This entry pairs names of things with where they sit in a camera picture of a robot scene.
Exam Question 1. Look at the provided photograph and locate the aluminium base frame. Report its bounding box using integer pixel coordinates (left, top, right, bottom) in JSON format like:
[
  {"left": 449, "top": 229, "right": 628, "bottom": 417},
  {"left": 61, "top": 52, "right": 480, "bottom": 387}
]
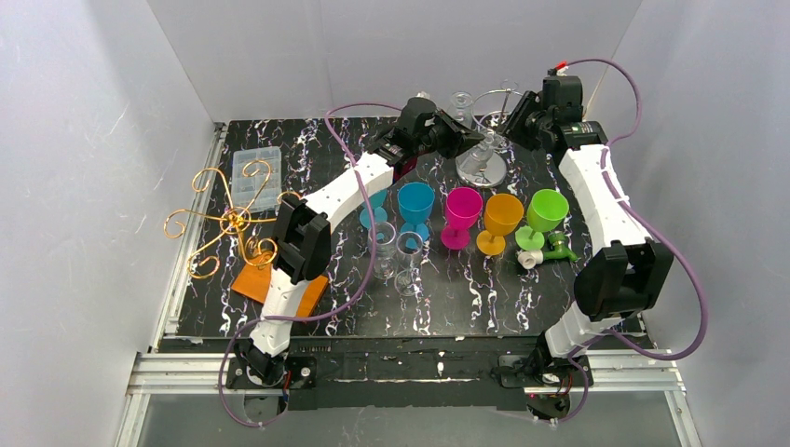
[{"left": 116, "top": 345, "right": 701, "bottom": 446}]

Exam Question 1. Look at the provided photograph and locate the pink wine glass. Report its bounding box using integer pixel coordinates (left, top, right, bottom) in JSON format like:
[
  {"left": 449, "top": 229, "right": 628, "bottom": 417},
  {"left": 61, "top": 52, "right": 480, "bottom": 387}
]
[{"left": 441, "top": 187, "right": 484, "bottom": 251}]

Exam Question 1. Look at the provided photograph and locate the orange wine glass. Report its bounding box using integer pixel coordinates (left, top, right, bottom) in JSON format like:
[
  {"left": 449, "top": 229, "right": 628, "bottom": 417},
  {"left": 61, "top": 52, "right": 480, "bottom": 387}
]
[{"left": 475, "top": 193, "right": 524, "bottom": 256}]

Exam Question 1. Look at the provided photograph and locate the gold wire rack wooden base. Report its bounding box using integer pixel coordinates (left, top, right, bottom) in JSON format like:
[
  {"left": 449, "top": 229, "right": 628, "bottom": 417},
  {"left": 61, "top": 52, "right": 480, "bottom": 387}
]
[{"left": 162, "top": 158, "right": 330, "bottom": 320}]

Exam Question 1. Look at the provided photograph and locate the blue wine glass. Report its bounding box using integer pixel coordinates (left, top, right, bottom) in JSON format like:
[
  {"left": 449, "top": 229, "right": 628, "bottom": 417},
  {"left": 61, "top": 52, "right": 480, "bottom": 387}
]
[
  {"left": 359, "top": 189, "right": 388, "bottom": 229},
  {"left": 397, "top": 183, "right": 435, "bottom": 243}
]

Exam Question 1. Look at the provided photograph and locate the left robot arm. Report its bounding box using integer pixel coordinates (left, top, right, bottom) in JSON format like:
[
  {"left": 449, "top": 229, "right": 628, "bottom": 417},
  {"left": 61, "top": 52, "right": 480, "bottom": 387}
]
[{"left": 233, "top": 97, "right": 484, "bottom": 386}]

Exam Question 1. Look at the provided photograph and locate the clear plastic organizer box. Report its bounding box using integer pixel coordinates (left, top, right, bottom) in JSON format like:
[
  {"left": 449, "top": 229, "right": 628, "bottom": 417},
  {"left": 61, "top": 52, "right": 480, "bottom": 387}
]
[{"left": 230, "top": 146, "right": 283, "bottom": 213}]

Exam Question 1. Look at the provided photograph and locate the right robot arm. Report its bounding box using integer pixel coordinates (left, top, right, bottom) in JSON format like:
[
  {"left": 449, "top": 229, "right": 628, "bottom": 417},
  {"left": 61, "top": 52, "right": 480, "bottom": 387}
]
[{"left": 493, "top": 66, "right": 674, "bottom": 387}]

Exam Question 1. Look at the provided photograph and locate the upright blue wine glass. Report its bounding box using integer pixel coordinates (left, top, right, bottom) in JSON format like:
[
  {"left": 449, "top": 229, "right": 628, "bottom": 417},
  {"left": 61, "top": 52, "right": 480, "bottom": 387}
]
[{"left": 359, "top": 189, "right": 388, "bottom": 229}]

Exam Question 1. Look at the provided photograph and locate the green wine glass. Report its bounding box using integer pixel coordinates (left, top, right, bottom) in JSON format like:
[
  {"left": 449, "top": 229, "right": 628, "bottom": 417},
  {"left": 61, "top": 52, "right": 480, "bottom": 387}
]
[{"left": 515, "top": 189, "right": 569, "bottom": 251}]

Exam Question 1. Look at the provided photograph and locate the green white pipe fitting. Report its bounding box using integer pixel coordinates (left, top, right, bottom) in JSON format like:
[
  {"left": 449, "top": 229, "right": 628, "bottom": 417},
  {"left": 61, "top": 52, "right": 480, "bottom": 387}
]
[{"left": 516, "top": 231, "right": 579, "bottom": 270}]

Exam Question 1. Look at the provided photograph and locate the clear wine glass front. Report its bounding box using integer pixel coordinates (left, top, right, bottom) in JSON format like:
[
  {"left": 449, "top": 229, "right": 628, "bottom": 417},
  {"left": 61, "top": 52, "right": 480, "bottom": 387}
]
[{"left": 394, "top": 231, "right": 424, "bottom": 296}]

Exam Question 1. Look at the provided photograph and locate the silver wire glass rack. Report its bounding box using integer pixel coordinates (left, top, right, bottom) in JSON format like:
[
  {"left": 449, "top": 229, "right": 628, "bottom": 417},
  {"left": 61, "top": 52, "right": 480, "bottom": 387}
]
[{"left": 450, "top": 80, "right": 524, "bottom": 188}]

